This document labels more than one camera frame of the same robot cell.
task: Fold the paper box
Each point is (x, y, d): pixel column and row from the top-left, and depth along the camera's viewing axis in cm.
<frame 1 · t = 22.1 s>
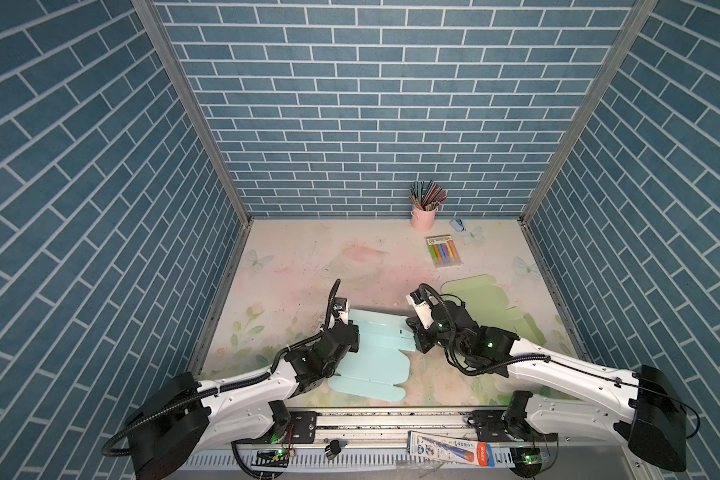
left hand: (355, 321, 84), fingers closed
right hand: (404, 319, 78), fingers closed
light blue flat paper box: (379, 365, 80), point 6 cm above the table
light green flat paper box: (490, 307, 99), on the table
pink pencil cup: (423, 220, 114), point 7 cm above the table
coloured pencils bundle: (427, 196, 115), point 13 cm above the table
pack of coloured markers: (443, 251, 111), point 2 cm above the table

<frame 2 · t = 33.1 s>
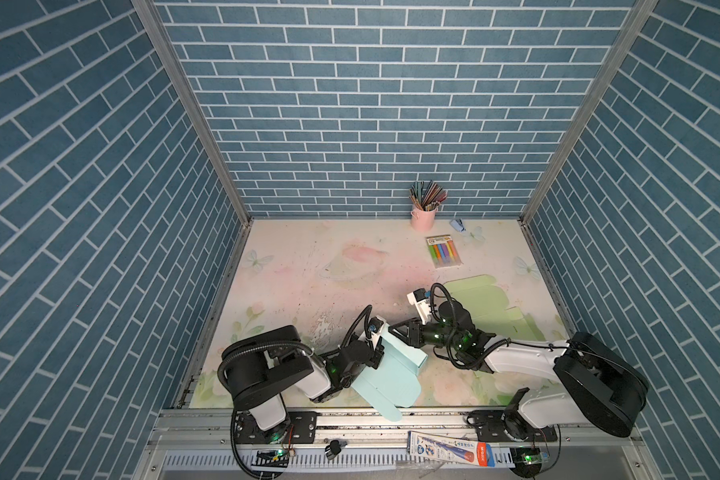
left hand: (383, 334, 87), fingers closed
right hand: (388, 328, 80), fingers open
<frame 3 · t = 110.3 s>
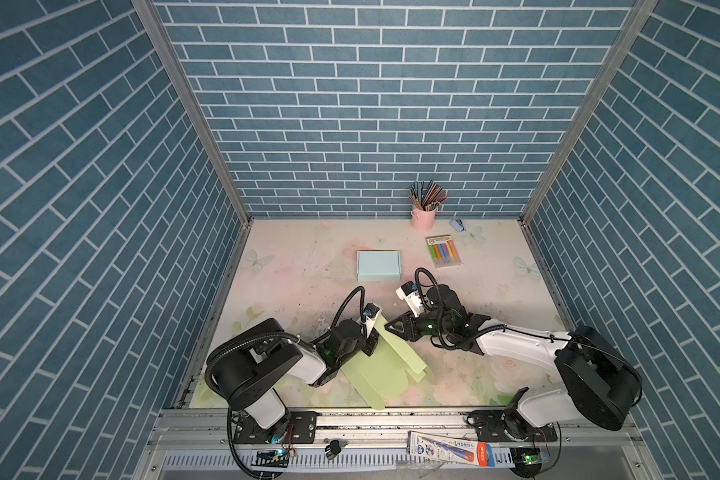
left hand: (380, 324, 88), fingers closed
right hand: (385, 324, 81), fingers open
light blue flat paper box: (378, 265, 105), point 4 cm above the table
light green flat paper box: (385, 374, 84), on the table
the other named things where they were.

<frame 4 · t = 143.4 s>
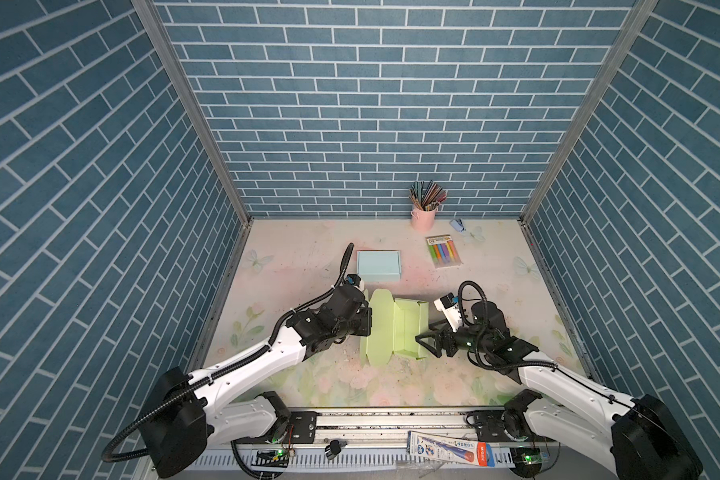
left hand: (373, 318, 80), fingers closed
right hand: (422, 330, 80), fingers open
light green flat paper box: (397, 325, 89), point 5 cm above the table
the other named things where they were.

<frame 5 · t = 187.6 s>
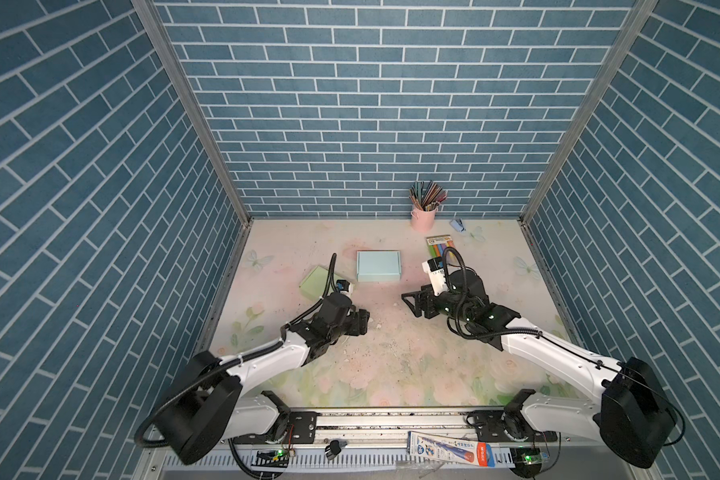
left hand: (360, 314, 87), fingers open
right hand: (410, 289, 81), fingers open
